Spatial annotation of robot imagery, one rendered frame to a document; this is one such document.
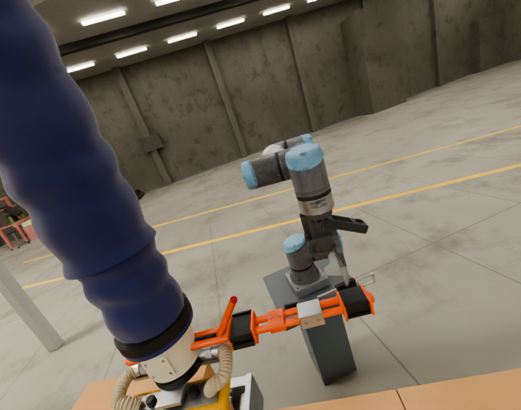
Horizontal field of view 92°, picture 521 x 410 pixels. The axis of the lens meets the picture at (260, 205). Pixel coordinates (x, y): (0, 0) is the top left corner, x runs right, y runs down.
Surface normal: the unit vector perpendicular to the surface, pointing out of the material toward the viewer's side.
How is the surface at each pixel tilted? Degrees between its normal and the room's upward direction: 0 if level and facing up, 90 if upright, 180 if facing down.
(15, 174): 73
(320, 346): 90
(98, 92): 90
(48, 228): 80
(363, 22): 90
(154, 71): 90
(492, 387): 0
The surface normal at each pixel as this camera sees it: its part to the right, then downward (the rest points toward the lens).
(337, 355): 0.23, 0.26
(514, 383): -0.31, -0.89
